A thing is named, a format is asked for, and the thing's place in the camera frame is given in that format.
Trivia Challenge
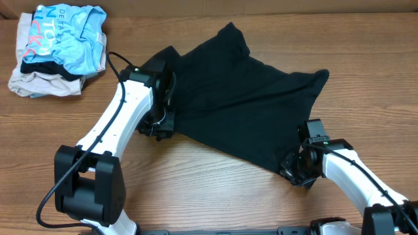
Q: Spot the black t-shirt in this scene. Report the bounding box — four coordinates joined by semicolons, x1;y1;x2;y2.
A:
155;23;329;172

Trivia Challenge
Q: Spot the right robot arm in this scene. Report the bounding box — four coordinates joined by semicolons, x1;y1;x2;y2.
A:
279;136;417;234

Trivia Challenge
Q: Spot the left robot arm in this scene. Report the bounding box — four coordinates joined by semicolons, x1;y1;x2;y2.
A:
54;65;177;234

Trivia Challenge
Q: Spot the light blue printed shirt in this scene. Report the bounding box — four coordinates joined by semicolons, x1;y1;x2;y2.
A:
23;3;107;75

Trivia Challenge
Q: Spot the folded black garment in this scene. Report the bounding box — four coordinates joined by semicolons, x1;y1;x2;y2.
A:
20;61;83;82

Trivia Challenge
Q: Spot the beige folded garment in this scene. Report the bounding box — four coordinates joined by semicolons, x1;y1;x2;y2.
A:
8;13;106;98

